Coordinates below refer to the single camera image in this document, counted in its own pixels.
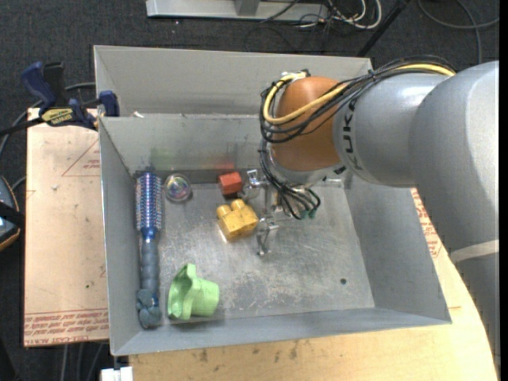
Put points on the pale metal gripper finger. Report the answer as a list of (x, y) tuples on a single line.
[(265, 234), (254, 183)]

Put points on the red-brown small block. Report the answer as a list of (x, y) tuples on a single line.
[(230, 183)]

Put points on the yellow toy building brick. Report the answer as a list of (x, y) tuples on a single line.
[(237, 220)]

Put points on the grey metal bin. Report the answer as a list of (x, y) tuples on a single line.
[(301, 260)]

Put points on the clear iridescent ball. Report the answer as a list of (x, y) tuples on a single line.
[(178, 187)]

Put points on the light green plastic cup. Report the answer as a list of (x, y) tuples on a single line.
[(194, 294)]

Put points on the blue round hairbrush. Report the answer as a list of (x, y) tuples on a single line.
[(149, 212)]

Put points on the brown cardboard board red print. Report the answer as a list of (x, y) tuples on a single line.
[(63, 228)]

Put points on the black cylinder on white bracket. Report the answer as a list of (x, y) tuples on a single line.
[(339, 170)]

